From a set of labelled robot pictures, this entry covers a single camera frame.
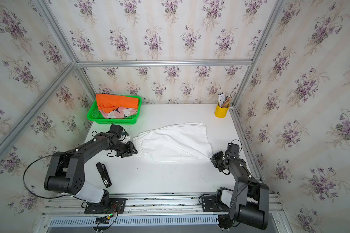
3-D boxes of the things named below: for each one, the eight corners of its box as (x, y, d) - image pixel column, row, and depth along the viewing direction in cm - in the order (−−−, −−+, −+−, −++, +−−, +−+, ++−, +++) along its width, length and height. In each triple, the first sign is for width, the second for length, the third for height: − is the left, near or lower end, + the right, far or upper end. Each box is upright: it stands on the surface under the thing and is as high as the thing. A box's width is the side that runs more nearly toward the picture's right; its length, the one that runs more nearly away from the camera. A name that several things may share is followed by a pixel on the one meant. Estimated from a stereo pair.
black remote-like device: (107, 188, 81) (104, 186, 77) (98, 166, 89) (95, 163, 85) (113, 184, 82) (110, 182, 78) (104, 163, 90) (101, 160, 86)
